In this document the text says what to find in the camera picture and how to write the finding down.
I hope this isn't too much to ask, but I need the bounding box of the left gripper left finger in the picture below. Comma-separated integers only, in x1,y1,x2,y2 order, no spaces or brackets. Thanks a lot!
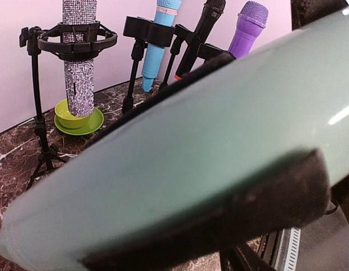
86,53,236,151

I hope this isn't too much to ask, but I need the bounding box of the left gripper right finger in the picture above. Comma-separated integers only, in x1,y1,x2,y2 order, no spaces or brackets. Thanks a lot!
81,148,330,270

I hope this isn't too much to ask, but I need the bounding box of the black round-base mic stand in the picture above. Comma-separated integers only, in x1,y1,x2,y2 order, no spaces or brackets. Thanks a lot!
122,16,175,115
197,43,236,62
158,24,201,92

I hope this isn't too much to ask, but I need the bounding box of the purple microphone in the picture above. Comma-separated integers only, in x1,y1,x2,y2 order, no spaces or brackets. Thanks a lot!
228,1,269,59

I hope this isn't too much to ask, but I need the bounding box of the mint green microphone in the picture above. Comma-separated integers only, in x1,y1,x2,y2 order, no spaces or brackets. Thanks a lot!
0,13,349,270

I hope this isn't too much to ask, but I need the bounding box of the light blue microphone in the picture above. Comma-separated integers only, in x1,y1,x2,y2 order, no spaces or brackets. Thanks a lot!
142,0,182,93

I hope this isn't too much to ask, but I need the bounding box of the rhinestone silver microphone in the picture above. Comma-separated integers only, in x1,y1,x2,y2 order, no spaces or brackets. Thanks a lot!
62,0,98,117

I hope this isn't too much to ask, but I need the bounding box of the lime green plate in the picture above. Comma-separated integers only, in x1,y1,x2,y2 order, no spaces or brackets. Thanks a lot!
54,107,104,136

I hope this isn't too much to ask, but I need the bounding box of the lime green bowl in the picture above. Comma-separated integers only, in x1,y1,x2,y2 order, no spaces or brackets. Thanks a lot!
54,99,90,129

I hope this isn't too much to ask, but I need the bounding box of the black microphone orange ring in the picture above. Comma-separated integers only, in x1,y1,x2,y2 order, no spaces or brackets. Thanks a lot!
174,0,227,82

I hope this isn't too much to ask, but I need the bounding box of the white slotted cable duct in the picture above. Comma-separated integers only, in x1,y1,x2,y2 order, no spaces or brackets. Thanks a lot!
276,228,301,270

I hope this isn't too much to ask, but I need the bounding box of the black tripod shock-mount stand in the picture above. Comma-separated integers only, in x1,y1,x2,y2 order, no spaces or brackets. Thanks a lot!
19,21,118,190

